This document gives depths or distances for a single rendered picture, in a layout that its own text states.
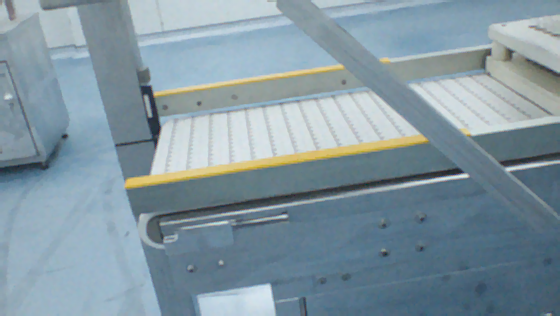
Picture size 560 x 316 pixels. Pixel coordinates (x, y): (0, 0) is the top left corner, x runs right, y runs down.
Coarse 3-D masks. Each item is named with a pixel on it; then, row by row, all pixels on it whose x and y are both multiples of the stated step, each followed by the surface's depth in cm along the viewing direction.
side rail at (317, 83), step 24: (480, 48) 77; (336, 72) 77; (408, 72) 78; (432, 72) 78; (456, 72) 78; (168, 96) 76; (192, 96) 76; (216, 96) 76; (240, 96) 77; (264, 96) 77; (288, 96) 77
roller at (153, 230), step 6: (156, 216) 55; (150, 222) 54; (156, 222) 54; (150, 228) 55; (156, 228) 55; (150, 234) 55; (156, 234) 55; (162, 234) 55; (156, 240) 55; (162, 240) 55
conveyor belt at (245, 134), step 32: (320, 96) 78; (352, 96) 76; (448, 96) 72; (480, 96) 70; (512, 96) 69; (192, 128) 73; (224, 128) 71; (256, 128) 70; (288, 128) 69; (320, 128) 67; (352, 128) 66; (384, 128) 65; (160, 160) 65; (192, 160) 63; (224, 160) 62; (288, 192) 55
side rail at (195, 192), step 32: (480, 128) 53; (512, 128) 53; (544, 128) 53; (320, 160) 52; (352, 160) 52; (384, 160) 53; (416, 160) 53; (448, 160) 53; (128, 192) 51; (160, 192) 52; (192, 192) 52; (224, 192) 52; (256, 192) 53
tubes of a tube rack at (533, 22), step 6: (534, 18) 71; (546, 18) 71; (558, 18) 71; (534, 24) 70; (540, 24) 69; (546, 24) 68; (552, 24) 68; (558, 24) 68; (546, 30) 68; (552, 30) 66; (558, 30) 66; (528, 60) 73; (540, 66) 70; (552, 72) 68
